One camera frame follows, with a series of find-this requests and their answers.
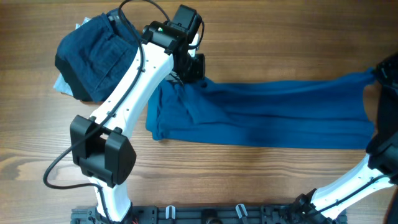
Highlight blue polo shirt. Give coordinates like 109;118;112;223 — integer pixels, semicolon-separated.
146;70;375;149

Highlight black garment at right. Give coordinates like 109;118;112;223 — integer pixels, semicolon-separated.
377;87;397;224

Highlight folded dark denim jeans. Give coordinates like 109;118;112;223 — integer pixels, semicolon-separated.
56;9;138;103

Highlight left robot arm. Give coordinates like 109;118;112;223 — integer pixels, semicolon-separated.
70;5;205;223

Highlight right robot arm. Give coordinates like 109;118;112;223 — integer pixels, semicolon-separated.
289;53;397;223

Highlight folded black garment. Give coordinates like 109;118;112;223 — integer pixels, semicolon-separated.
55;55;93;101

